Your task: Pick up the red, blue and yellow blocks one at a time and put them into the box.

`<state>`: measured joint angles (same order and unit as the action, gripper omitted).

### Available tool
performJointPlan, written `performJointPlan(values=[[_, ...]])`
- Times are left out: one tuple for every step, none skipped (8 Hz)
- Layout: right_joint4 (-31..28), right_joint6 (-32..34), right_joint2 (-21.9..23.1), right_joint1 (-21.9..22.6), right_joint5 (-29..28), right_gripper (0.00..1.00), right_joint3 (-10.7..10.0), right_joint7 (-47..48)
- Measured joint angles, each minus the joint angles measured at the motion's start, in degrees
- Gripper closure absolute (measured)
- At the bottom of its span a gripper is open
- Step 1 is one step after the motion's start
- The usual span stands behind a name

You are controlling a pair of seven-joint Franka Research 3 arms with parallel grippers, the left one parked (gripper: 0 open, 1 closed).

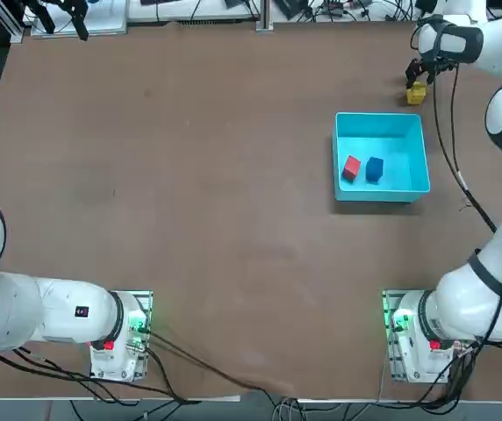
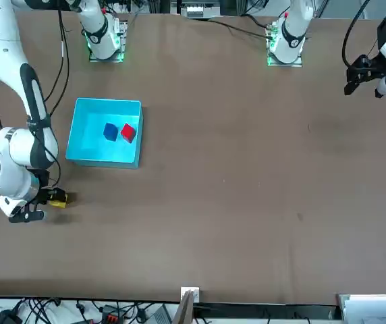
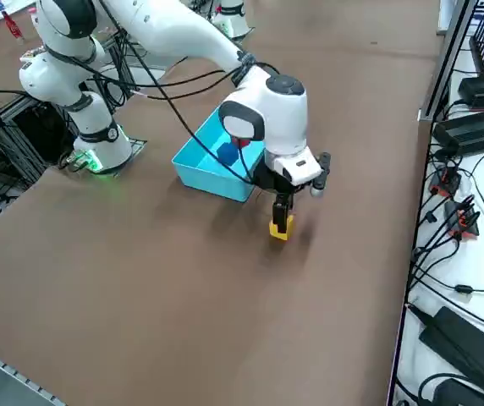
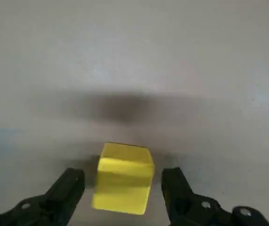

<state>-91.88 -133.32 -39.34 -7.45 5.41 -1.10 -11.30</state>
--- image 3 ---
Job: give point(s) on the red cube block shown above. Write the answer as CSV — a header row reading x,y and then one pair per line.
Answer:
x,y
244,143

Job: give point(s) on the large black power adapter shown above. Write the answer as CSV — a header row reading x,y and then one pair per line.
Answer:
x,y
474,131

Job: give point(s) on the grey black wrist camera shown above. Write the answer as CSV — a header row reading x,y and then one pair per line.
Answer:
x,y
320,188

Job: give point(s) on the cyan plastic box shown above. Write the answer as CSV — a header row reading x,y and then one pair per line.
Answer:
x,y
212,179

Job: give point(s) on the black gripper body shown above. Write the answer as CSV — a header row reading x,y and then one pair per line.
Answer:
x,y
273,182

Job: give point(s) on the orange black power plug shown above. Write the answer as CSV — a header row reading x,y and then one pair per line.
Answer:
x,y
447,182
462,220

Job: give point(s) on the black aluminium frame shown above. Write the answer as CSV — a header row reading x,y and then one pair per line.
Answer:
x,y
18,144

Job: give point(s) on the yellow cube block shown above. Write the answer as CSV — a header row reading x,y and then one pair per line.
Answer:
x,y
290,230

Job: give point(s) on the aluminium frame bar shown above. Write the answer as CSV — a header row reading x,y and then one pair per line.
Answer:
x,y
450,55

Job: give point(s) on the long black power adapter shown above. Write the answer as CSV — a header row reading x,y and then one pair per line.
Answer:
x,y
462,342

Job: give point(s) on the blue cube block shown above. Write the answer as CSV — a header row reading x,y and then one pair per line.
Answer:
x,y
226,153

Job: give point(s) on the aluminium table edge rail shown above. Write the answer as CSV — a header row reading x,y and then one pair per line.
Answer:
x,y
9,372

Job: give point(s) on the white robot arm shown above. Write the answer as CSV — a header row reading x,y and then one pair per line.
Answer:
x,y
174,29
233,14

